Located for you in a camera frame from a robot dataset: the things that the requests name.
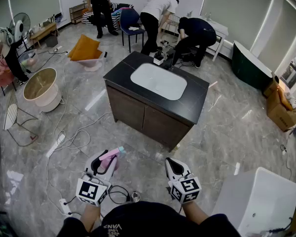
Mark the wooden shelf rack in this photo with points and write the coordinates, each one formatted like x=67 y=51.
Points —
x=76 y=11

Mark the dark framed window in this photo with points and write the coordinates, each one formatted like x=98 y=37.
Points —
x=294 y=68

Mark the electric standing fan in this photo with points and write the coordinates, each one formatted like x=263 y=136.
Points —
x=19 y=28

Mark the striped black white sofa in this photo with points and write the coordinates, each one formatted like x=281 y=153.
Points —
x=116 y=21

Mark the black soap dispenser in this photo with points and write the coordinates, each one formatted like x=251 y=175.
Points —
x=158 y=58

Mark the black faucet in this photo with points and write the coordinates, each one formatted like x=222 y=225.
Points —
x=169 y=60

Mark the blue chair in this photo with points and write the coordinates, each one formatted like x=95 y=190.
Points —
x=128 y=18

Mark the white power strip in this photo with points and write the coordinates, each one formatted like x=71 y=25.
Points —
x=64 y=206
x=57 y=49
x=61 y=138

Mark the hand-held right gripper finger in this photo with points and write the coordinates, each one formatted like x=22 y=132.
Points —
x=183 y=167
x=169 y=171

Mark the pink spray bottle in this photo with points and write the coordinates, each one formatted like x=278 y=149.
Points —
x=108 y=155

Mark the person's shoe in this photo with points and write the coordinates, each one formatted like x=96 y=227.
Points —
x=135 y=197

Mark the person's left forearm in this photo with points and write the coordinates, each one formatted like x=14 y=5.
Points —
x=91 y=216

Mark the colourful clothes pile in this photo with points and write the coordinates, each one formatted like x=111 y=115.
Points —
x=121 y=10

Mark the clear plastic storage box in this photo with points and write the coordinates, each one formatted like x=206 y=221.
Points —
x=27 y=60

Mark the round beige wash basin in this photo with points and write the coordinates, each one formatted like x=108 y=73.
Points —
x=47 y=100

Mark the person's right forearm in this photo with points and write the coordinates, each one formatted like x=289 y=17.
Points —
x=193 y=213

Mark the dark vanity cabinet with sink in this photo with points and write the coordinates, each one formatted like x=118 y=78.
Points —
x=118 y=73

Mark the pink plastic tub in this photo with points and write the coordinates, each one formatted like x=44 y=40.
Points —
x=92 y=65

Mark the white sink basin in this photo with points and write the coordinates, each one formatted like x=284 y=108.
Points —
x=158 y=80

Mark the small black device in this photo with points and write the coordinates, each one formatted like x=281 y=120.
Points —
x=105 y=54

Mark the white power adapter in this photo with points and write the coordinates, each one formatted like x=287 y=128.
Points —
x=283 y=152

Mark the wooden bench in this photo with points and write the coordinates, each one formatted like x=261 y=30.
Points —
x=43 y=31

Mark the pink chair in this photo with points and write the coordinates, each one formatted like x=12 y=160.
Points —
x=1 y=75

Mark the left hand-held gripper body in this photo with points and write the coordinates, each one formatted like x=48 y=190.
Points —
x=91 y=191

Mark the white ceramic fixture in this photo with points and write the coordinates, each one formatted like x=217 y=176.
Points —
x=261 y=201

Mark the dark green bathtub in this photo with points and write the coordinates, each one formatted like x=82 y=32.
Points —
x=249 y=68

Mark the grey storage bin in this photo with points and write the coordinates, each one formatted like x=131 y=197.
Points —
x=51 y=41

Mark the white glove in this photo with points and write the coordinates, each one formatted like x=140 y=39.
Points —
x=133 y=28

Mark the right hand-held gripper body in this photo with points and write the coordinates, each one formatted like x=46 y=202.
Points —
x=186 y=189

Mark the white vanity cabinet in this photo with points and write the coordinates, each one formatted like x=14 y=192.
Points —
x=220 y=28

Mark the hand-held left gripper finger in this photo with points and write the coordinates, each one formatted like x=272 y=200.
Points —
x=112 y=171
x=92 y=163

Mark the orange fabric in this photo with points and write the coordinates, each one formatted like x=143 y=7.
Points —
x=284 y=99

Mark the orange cushion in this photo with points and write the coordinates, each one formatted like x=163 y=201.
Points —
x=96 y=54
x=85 y=46

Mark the cardboard box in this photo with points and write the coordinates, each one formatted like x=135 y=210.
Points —
x=278 y=115

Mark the person's black shirt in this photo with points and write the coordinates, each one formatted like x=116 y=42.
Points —
x=150 y=221

